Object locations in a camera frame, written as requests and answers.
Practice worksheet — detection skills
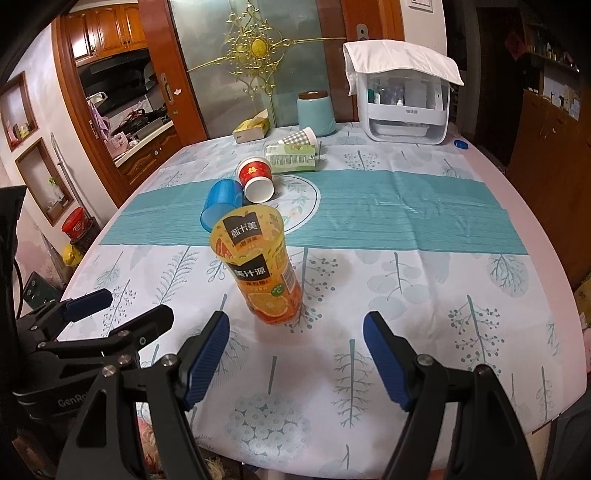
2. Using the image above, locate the black range hood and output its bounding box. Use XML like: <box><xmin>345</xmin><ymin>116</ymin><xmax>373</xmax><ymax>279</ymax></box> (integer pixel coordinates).
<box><xmin>76</xmin><ymin>47</ymin><xmax>153</xmax><ymax>80</ymax></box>

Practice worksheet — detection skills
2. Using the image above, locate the grey checkered paper cup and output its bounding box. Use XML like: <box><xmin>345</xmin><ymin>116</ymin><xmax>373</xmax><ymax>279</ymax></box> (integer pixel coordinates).
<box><xmin>277</xmin><ymin>128</ymin><xmax>318</xmax><ymax>147</ymax></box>

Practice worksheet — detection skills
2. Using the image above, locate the tree print tablecloth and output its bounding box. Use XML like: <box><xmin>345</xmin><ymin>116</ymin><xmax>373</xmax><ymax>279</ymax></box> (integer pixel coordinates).
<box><xmin>59</xmin><ymin>121</ymin><xmax>578</xmax><ymax>468</ymax></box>

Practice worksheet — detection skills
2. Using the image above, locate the wooden kitchen counter cabinet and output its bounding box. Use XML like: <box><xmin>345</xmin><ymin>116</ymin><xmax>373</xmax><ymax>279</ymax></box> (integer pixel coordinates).
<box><xmin>113</xmin><ymin>124</ymin><xmax>184</xmax><ymax>197</ymax></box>

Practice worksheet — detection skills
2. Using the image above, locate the orange juice print plastic cup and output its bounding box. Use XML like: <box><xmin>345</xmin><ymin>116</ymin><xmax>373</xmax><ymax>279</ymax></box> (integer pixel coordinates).
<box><xmin>209</xmin><ymin>206</ymin><xmax>303</xmax><ymax>327</ymax></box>

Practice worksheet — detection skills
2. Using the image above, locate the red lidded tub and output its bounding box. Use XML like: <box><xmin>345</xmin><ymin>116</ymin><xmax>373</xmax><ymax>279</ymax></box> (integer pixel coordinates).
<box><xmin>61</xmin><ymin>207</ymin><xmax>89</xmax><ymax>241</ymax></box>

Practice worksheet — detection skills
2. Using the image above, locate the blue plastic cup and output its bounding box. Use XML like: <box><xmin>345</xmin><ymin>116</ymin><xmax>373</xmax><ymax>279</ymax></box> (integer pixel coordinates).
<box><xmin>199</xmin><ymin>179</ymin><xmax>244</xmax><ymax>232</ymax></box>

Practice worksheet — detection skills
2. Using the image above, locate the yellow tissue box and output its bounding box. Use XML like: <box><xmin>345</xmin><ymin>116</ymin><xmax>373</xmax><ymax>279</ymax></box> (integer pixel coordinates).
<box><xmin>232</xmin><ymin>110</ymin><xmax>271</xmax><ymax>144</ymax></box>

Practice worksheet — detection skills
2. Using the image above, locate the wooden wall niche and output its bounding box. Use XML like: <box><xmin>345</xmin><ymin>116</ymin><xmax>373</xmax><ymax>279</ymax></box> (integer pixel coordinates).
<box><xmin>0</xmin><ymin>71</ymin><xmax>40</xmax><ymax>153</ymax></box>
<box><xmin>15</xmin><ymin>137</ymin><xmax>75</xmax><ymax>227</ymax></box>

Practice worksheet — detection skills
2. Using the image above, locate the pink hanging cloth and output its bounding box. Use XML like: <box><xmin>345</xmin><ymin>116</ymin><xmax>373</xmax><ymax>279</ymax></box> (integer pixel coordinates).
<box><xmin>89</xmin><ymin>98</ymin><xmax>112</xmax><ymax>140</ymax></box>

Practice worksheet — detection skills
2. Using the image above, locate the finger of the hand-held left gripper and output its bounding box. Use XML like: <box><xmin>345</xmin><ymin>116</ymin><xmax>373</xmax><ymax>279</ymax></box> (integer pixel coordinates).
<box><xmin>39</xmin><ymin>304</ymin><xmax>175</xmax><ymax>367</ymax></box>
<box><xmin>16</xmin><ymin>289</ymin><xmax>113</xmax><ymax>344</ymax></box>

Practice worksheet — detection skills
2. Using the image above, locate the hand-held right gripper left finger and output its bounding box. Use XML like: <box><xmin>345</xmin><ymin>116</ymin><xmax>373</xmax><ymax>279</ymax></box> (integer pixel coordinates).
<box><xmin>55</xmin><ymin>310</ymin><xmax>230</xmax><ymax>480</ymax></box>

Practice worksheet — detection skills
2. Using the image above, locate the brown wooden sideboard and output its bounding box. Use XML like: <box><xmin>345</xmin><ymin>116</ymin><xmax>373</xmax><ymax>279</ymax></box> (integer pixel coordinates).
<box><xmin>505</xmin><ymin>88</ymin><xmax>591</xmax><ymax>296</ymax></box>

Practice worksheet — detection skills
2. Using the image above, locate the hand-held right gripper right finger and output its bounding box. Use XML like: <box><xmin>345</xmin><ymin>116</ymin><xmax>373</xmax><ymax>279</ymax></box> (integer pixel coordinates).
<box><xmin>362</xmin><ymin>311</ymin><xmax>539</xmax><ymax>480</ymax></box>

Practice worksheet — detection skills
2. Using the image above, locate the white plastic storage cabinet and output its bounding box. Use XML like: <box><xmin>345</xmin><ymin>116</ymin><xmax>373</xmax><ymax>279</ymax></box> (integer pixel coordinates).
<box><xmin>358</xmin><ymin>73</ymin><xmax>451</xmax><ymax>147</ymax></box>

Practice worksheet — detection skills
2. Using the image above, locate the gold door ornament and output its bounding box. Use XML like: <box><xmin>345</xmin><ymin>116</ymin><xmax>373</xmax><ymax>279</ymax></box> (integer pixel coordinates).
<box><xmin>188</xmin><ymin>2</ymin><xmax>347</xmax><ymax>126</ymax></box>

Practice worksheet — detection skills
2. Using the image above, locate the frosted glass door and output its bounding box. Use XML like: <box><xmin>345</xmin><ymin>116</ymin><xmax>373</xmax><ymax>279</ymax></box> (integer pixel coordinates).
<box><xmin>167</xmin><ymin>0</ymin><xmax>348</xmax><ymax>140</ymax></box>

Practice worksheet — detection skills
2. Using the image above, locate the teal canister with brown lid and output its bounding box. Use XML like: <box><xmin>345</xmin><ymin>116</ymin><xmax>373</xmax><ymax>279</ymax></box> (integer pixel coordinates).
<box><xmin>296</xmin><ymin>91</ymin><xmax>338</xmax><ymax>137</ymax></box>

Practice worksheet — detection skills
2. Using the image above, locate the wooden wall cabinet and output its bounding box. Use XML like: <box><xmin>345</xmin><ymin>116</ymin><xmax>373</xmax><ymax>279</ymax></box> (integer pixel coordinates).
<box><xmin>62</xmin><ymin>4</ymin><xmax>151</xmax><ymax>68</ymax></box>

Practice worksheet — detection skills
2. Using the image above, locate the red paper cup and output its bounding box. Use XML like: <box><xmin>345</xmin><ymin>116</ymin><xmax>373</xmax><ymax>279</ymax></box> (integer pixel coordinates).
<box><xmin>237</xmin><ymin>157</ymin><xmax>275</xmax><ymax>204</ymax></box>

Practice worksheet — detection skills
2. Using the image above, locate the white cloth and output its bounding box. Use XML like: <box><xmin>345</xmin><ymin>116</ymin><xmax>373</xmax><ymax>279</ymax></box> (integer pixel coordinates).
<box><xmin>342</xmin><ymin>41</ymin><xmax>465</xmax><ymax>97</ymax></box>

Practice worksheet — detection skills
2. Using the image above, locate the yellow bottle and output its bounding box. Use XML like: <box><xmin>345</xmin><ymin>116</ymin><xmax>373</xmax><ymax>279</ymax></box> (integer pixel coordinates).
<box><xmin>62</xmin><ymin>244</ymin><xmax>86</xmax><ymax>269</ymax></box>

